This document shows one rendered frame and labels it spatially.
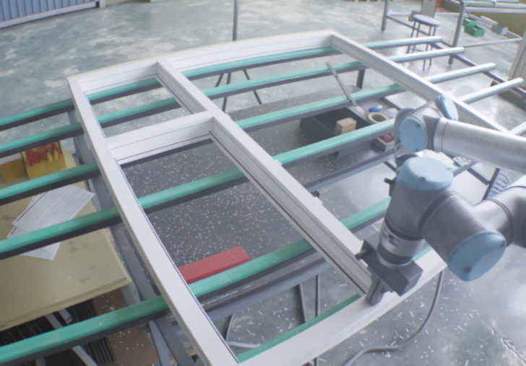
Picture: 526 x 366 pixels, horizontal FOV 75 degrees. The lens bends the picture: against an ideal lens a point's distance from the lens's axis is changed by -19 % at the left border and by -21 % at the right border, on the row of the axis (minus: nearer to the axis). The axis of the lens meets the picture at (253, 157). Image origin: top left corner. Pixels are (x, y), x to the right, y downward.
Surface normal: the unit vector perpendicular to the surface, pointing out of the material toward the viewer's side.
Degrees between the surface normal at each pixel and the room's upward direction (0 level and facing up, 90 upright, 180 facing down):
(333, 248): 90
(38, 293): 0
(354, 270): 90
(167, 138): 90
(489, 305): 0
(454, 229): 45
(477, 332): 0
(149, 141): 90
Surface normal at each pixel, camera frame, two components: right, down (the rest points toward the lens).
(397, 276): -0.85, 0.27
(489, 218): 0.15, -0.64
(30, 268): 0.06, -0.81
